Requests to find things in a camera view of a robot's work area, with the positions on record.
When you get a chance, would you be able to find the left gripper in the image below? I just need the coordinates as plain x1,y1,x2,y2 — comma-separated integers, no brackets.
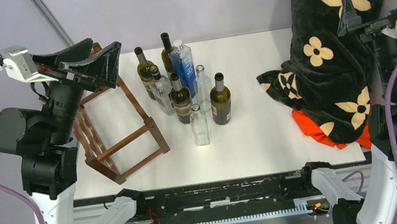
31,32,134,143

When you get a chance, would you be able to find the brown wooden wine rack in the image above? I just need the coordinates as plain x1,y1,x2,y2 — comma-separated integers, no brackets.
60,34,175,191

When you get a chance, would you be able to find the green wine bottle brown label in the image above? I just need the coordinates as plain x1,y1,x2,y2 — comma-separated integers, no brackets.
169,72,192,124

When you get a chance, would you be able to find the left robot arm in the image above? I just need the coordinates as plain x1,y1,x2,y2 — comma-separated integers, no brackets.
0,38,148,224

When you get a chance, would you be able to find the green wine bottle left rear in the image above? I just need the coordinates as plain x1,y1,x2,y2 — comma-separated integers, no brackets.
134,46,156,100

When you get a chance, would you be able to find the clear square bottle black cap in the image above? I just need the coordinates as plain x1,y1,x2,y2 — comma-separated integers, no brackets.
149,65,175,116

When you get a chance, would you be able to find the blue square glass bottle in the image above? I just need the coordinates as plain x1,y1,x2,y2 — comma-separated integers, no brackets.
169,39,197,98

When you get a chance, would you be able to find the clear round glass bottle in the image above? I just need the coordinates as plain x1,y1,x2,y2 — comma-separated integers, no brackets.
196,65,211,112

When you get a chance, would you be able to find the green wine bottle right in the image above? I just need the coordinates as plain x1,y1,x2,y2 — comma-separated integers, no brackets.
210,72,231,125

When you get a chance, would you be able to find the aluminium corner profile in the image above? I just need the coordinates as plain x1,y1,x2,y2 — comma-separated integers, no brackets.
30,0,74,46

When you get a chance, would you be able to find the black floral blanket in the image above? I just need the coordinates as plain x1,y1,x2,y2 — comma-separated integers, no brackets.
257,0,385,144

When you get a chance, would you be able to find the orange cloth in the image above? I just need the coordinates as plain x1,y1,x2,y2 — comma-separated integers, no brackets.
291,109,372,150

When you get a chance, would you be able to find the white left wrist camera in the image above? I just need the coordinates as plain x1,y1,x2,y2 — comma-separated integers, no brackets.
0,45,59,83

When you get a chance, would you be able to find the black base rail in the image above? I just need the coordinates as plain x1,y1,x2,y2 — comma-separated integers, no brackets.
72,156,379,224

